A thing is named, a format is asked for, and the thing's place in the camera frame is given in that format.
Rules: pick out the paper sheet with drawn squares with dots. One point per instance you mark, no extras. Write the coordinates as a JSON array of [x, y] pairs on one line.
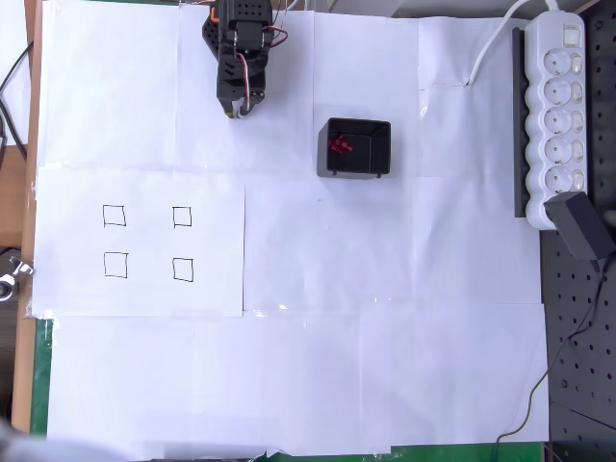
[[144, 298]]

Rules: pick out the black strip holder rail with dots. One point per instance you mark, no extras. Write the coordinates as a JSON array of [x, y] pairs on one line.
[[519, 144]]

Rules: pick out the black power adapter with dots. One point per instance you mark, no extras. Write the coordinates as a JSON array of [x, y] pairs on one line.
[[580, 226]]

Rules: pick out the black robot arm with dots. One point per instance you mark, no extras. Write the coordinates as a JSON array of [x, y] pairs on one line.
[[243, 9]]

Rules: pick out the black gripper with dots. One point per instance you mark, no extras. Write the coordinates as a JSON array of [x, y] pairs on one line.
[[232, 93]]

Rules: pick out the black pegboard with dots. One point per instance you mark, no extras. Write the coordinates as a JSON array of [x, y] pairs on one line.
[[577, 361]]

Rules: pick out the black box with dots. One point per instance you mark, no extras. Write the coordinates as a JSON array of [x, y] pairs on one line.
[[375, 154]]

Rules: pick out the green cutting mat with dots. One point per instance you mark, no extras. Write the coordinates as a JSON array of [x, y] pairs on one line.
[[41, 375]]

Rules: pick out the silver metal clamp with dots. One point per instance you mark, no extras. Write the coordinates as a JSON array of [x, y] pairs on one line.
[[9, 276]]

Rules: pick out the grey blurred rounded object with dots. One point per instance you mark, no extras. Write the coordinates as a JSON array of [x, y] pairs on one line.
[[43, 447]]

